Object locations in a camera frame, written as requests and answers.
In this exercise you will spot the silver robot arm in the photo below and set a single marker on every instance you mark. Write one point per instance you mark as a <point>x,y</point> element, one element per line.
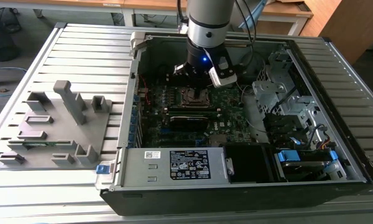
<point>208,21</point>

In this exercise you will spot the CPU socket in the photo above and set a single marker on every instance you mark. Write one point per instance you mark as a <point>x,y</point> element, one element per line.
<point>196,106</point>

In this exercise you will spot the green RAM stick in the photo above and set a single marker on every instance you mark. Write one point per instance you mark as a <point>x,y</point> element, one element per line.
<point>192,109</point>
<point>39,144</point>

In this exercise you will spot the black graphics card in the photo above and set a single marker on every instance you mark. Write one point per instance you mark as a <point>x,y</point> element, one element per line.
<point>188,124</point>

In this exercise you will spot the silver metal drive cage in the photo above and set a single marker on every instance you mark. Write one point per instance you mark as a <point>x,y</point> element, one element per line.
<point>264,88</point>

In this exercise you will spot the green motherboard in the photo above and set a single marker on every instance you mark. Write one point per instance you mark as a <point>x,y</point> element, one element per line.
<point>234,121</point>

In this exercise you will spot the brown chipset heatsink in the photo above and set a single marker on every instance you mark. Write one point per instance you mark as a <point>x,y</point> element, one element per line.
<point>218,140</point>

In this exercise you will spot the black plastic bay block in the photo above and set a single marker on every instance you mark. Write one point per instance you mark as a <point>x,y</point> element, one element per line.
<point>280,126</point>

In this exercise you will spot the grey power supply unit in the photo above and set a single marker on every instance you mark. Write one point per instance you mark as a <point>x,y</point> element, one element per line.
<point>162,168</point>

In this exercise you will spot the blue disk carrier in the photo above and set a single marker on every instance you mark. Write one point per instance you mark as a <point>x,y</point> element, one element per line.
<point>287,156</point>

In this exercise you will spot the grey parts rack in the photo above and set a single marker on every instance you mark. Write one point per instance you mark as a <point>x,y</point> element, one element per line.
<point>66,130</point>

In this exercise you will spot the blue case latch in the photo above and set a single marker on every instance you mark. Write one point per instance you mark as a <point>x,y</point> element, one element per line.
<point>102,169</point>

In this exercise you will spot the wooden cabinet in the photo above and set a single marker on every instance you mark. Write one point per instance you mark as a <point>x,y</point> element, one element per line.
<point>346,23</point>

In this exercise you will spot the black PC case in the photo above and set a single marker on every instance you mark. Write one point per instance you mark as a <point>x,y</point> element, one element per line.
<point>206,200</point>

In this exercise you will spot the blue plastic clip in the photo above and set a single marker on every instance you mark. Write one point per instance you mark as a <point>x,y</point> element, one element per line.
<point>334,156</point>

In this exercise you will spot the black waste bin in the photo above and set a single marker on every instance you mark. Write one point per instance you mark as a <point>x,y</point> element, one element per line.
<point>4,52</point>

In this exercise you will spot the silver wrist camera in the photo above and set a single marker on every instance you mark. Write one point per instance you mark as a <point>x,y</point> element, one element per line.
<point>223,77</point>

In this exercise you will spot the wooden desk white frame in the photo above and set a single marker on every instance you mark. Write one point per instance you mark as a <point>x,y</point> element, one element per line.
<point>286,11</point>
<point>66,2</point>

